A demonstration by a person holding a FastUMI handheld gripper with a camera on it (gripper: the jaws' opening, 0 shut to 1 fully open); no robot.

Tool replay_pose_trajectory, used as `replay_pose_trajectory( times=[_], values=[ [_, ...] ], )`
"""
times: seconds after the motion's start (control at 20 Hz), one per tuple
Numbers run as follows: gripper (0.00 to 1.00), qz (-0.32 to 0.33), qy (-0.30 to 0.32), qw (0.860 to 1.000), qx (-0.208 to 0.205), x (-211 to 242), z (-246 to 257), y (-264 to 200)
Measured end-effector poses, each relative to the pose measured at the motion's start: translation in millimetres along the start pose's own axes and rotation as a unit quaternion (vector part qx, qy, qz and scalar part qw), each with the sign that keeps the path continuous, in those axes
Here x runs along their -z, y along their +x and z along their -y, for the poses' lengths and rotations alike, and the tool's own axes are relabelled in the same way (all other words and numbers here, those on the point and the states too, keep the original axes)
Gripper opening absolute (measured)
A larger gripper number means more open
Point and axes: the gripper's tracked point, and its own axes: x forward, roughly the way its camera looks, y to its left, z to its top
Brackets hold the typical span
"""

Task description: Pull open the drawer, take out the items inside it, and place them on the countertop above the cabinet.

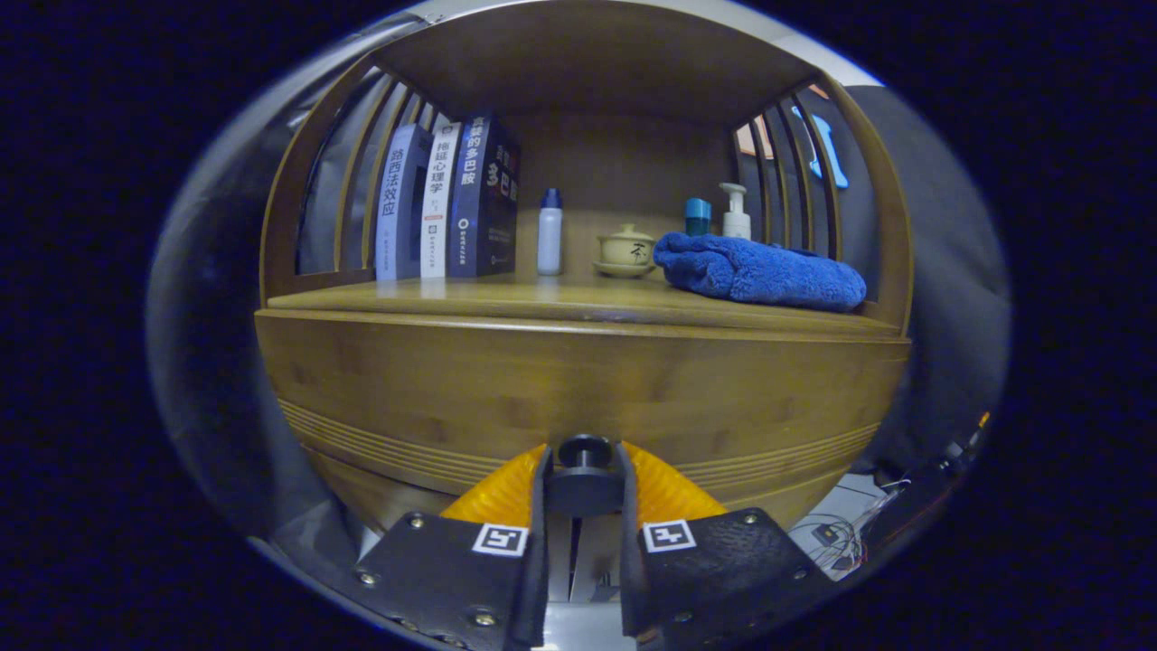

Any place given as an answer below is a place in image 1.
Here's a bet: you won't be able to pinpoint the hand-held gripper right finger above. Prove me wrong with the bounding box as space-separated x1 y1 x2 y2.
616 441 837 650

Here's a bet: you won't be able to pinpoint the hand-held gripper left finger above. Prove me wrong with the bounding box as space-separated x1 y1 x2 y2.
353 443 554 651

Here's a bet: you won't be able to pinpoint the black drawer knob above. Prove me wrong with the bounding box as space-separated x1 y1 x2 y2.
547 434 626 518

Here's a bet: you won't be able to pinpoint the wooden drawer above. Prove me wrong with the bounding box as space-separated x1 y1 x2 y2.
256 310 912 534

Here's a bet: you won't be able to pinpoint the wooden countertop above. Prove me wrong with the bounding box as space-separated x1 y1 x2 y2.
267 271 905 340

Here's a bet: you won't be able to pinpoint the wooden cabinet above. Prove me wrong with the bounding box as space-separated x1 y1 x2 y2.
256 0 914 602

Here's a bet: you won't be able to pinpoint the beige lidded teacup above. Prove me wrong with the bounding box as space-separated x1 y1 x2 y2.
593 223 659 278

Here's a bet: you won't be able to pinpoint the white bottle blue cap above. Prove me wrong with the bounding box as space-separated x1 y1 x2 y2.
537 188 564 276

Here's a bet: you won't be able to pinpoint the blue towel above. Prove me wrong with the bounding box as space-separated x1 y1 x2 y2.
653 231 868 314

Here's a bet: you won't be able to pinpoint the dark equipment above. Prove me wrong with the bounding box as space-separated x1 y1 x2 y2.
868 411 991 543

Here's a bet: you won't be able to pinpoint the white pump bottle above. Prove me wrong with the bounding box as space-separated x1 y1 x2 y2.
719 183 752 241

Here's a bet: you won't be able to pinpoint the dark blue book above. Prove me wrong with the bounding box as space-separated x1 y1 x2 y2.
447 112 522 278

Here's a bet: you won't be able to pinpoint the white book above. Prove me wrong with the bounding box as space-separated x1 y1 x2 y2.
419 121 464 279

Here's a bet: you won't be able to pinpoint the pale blue book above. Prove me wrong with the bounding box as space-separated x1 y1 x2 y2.
374 124 435 282

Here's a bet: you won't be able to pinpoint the tangled cables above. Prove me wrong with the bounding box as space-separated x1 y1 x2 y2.
795 479 914 571

